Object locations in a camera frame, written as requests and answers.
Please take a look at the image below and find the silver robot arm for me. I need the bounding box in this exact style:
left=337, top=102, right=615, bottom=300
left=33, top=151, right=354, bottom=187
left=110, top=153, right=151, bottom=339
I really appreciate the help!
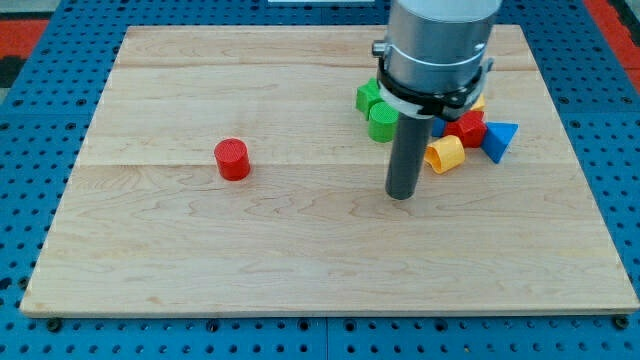
left=372, top=0, right=502, bottom=93

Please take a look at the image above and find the green cylinder block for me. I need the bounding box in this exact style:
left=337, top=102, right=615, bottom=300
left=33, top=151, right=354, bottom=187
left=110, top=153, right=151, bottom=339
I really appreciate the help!
left=368, top=102, right=399, bottom=143

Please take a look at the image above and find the red cylinder block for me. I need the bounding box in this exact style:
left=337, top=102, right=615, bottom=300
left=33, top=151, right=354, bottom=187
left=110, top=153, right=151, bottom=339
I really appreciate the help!
left=213, top=138, right=251, bottom=181

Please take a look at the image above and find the wooden board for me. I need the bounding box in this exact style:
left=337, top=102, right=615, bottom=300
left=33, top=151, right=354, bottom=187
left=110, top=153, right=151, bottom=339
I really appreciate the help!
left=20, top=25, right=639, bottom=318

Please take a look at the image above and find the green cube block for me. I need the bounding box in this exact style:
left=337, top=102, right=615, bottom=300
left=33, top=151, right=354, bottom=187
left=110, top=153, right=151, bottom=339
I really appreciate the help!
left=355, top=78, right=383, bottom=120

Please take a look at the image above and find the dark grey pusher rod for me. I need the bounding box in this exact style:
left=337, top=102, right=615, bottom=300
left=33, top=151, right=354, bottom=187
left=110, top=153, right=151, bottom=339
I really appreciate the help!
left=385, top=113, right=434, bottom=200

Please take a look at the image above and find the yellow arch block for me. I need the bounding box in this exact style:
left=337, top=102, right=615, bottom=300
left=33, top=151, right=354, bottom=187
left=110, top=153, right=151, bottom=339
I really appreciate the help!
left=424, top=135, right=466, bottom=174

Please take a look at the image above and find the small blue block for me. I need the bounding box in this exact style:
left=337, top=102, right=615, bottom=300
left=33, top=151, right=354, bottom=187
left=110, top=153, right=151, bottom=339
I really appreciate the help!
left=431, top=118, right=447, bottom=138

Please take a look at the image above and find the red hexagon block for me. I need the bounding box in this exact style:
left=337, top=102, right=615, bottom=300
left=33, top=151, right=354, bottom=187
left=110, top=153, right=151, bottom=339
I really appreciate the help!
left=443, top=110, right=488, bottom=148

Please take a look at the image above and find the small yellow block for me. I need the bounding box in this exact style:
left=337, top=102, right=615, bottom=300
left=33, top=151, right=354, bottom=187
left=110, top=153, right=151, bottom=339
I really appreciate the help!
left=471, top=94, right=486, bottom=111

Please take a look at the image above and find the blue triangle block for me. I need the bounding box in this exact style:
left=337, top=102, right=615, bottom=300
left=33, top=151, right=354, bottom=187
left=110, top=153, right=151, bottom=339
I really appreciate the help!
left=481, top=122, right=519, bottom=164

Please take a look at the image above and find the black white mounting bracket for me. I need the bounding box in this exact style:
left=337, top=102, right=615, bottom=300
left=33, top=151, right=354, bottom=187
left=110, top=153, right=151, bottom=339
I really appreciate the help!
left=377, top=58, right=494, bottom=122

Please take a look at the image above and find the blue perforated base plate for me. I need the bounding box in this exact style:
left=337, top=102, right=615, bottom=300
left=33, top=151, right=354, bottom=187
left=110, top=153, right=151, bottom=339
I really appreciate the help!
left=1, top=0, right=639, bottom=359

